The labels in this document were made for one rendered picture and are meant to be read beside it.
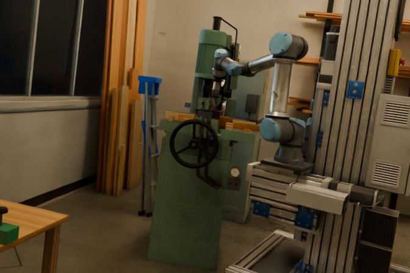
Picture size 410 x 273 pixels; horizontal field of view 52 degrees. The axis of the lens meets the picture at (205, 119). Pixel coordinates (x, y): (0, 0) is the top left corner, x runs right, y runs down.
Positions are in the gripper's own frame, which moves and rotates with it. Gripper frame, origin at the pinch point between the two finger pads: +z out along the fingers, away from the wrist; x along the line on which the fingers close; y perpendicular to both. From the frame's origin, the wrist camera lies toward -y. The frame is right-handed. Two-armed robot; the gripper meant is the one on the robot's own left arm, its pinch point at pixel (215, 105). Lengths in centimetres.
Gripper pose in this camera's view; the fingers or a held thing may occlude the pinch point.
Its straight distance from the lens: 258.6
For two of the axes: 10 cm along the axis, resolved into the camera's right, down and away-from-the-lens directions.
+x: -9.9, -1.4, 0.8
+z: -0.7, 8.2, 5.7
